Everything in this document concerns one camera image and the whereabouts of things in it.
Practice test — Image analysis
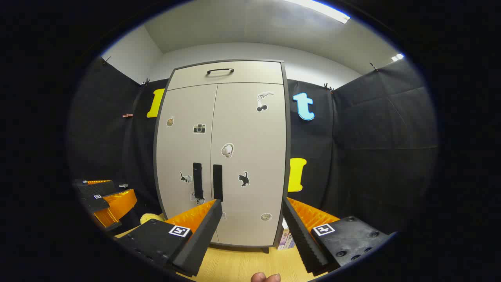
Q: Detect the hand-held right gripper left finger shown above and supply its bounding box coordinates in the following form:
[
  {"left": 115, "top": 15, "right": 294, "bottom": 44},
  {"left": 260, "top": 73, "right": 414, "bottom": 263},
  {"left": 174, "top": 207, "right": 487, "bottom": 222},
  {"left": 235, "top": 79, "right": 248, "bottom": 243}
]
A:
[{"left": 115, "top": 199, "right": 223, "bottom": 277}]

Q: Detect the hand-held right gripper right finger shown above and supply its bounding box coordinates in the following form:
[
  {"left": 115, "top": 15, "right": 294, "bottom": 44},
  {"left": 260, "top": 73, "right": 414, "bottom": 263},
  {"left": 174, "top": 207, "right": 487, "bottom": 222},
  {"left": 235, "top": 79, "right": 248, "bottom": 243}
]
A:
[{"left": 282, "top": 197, "right": 392, "bottom": 275}]

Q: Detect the black bar door handle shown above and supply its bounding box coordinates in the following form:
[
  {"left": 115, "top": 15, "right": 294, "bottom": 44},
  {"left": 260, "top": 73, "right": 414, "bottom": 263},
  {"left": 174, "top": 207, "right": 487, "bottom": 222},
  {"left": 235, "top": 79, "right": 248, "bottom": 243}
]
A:
[
  {"left": 193, "top": 163, "right": 204, "bottom": 199},
  {"left": 213, "top": 164, "right": 223, "bottom": 202}
]

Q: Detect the grey double-door shoe cabinet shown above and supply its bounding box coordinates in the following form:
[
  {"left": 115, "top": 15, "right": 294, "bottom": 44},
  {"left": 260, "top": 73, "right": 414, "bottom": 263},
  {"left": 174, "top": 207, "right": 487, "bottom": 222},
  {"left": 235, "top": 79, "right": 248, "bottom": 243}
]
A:
[{"left": 153, "top": 59, "right": 292, "bottom": 253}]

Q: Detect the grey door with camera sticker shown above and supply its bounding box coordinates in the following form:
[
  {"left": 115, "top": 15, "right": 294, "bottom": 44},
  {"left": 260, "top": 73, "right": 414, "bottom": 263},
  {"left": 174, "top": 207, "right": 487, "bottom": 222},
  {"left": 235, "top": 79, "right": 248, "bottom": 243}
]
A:
[{"left": 156, "top": 83, "right": 218, "bottom": 243}]

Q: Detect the grey door with cherry sticker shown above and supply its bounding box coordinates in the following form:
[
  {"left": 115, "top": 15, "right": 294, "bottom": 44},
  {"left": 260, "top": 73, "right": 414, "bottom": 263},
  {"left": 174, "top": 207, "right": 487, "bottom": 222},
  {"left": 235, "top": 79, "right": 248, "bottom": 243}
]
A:
[{"left": 210, "top": 82, "right": 288, "bottom": 248}]

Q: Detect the grey cabinet drawer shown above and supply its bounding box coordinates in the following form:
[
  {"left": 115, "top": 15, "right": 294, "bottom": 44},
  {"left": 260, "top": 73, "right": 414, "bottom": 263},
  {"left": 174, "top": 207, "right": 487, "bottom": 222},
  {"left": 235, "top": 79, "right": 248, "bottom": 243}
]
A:
[{"left": 168, "top": 61, "right": 284, "bottom": 91}]

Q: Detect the pastel printed box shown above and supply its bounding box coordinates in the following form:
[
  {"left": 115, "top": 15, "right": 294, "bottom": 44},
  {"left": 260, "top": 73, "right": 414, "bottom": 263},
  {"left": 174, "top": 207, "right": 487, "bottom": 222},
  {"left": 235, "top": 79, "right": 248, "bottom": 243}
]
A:
[{"left": 276, "top": 219, "right": 297, "bottom": 250}]

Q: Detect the yellow plush toy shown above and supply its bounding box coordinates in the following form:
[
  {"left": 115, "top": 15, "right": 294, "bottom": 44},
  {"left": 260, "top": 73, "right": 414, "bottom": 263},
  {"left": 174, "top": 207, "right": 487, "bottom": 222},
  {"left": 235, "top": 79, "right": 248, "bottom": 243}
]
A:
[{"left": 140, "top": 213, "right": 165, "bottom": 226}]

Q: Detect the black backdrop cloth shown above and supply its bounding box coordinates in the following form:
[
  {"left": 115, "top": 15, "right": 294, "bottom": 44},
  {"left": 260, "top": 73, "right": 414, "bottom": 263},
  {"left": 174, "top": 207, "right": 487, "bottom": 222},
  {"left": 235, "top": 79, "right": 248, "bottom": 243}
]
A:
[{"left": 67, "top": 55, "right": 439, "bottom": 235}]

